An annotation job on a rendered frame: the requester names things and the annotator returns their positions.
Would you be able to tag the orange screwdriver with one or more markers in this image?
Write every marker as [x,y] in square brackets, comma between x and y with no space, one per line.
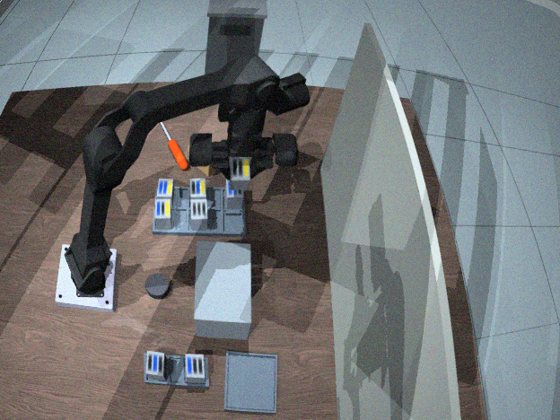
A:
[176,152]

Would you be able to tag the dark grey cylinder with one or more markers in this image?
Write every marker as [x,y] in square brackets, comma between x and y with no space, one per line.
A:
[157,286]

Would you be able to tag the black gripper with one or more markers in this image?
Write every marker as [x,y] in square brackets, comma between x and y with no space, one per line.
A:
[243,144]

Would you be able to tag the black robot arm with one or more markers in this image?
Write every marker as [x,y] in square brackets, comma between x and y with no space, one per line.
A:
[244,88]

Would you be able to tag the tan rectangular block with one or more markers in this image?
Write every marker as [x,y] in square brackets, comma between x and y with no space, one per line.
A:
[209,170]

